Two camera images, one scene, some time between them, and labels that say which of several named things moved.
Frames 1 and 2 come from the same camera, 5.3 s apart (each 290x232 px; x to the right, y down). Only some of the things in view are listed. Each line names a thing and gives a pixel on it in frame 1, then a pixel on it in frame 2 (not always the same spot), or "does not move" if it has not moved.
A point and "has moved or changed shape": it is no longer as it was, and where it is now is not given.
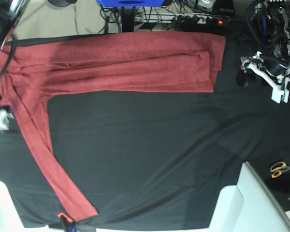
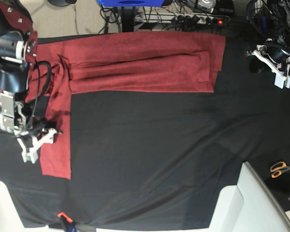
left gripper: [0, 121] -> [30, 145]
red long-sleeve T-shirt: [25, 71] has moved or changed shape
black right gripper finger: [243, 78] -> [256, 66]
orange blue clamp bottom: [71, 225] does not move
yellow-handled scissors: [277, 168] does not move
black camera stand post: [128, 13] does not move
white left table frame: [5, 216] does not move
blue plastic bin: [122, 3] does not move
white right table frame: [251, 206] does not move
